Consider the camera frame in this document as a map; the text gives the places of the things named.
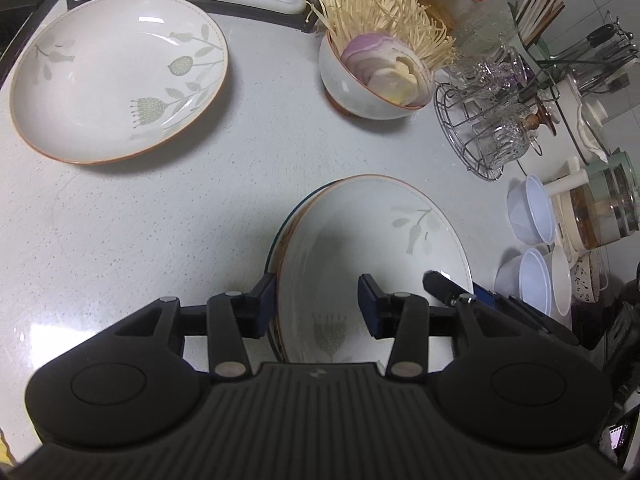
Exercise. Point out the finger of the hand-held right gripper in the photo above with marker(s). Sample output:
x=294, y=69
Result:
x=484, y=295
x=445, y=287

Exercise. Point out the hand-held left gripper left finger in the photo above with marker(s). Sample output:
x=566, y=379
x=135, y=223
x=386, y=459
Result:
x=268, y=305

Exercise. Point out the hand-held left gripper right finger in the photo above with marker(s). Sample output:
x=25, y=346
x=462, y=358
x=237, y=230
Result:
x=369, y=305

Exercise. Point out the white plate orange rim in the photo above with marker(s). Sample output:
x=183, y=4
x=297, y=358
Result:
x=276, y=260

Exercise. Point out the white floral plate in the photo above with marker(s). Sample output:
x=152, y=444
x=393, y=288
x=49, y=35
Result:
x=360, y=230
x=115, y=75

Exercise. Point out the leaf patterned bowl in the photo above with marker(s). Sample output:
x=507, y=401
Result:
x=590, y=275

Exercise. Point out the cream kettle base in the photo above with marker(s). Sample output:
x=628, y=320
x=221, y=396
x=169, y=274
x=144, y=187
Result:
x=562, y=225

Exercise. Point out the glass kettle green lid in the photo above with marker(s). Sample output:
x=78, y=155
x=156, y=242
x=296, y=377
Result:
x=600, y=210

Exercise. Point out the clear patterned glass cup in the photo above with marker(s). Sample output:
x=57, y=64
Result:
x=500, y=137
x=500, y=67
x=480, y=35

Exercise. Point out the amber glass cup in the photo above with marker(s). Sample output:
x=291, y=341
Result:
x=537, y=120

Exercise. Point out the white bowl orange base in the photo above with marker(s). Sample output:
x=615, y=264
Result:
x=350, y=95

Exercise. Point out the pale vegetable slices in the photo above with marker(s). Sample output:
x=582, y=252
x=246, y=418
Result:
x=400, y=80

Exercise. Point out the sliced purple onion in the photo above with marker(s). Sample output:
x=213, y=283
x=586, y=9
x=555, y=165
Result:
x=360, y=50

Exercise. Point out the green chopstick holder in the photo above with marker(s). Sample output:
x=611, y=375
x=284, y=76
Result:
x=532, y=45

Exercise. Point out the enoki mushroom bunch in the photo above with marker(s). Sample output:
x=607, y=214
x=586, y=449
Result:
x=370, y=5

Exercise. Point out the bundle of chopsticks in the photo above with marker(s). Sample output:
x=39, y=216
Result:
x=537, y=0

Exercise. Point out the dark sink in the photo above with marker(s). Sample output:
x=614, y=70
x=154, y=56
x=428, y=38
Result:
x=15, y=20

